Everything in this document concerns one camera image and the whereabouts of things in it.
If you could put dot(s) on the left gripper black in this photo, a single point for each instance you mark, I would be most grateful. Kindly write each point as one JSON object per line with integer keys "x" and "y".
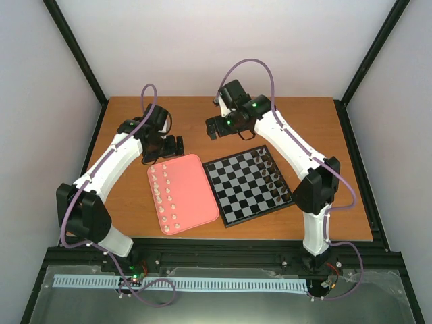
{"x": 149, "y": 156}

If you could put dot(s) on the pink plastic tray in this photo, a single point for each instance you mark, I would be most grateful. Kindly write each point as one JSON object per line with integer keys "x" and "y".
{"x": 190, "y": 190}

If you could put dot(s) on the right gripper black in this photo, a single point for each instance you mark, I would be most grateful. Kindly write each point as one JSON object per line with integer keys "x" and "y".
{"x": 221, "y": 131}

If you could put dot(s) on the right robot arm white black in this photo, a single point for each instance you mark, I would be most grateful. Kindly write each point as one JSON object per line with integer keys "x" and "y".
{"x": 318, "y": 175}

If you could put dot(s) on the black white chessboard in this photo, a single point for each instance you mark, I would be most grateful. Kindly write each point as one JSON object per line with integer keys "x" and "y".
{"x": 239, "y": 188}

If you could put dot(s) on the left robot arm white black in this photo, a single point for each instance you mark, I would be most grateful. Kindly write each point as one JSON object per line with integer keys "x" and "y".
{"x": 81, "y": 206}

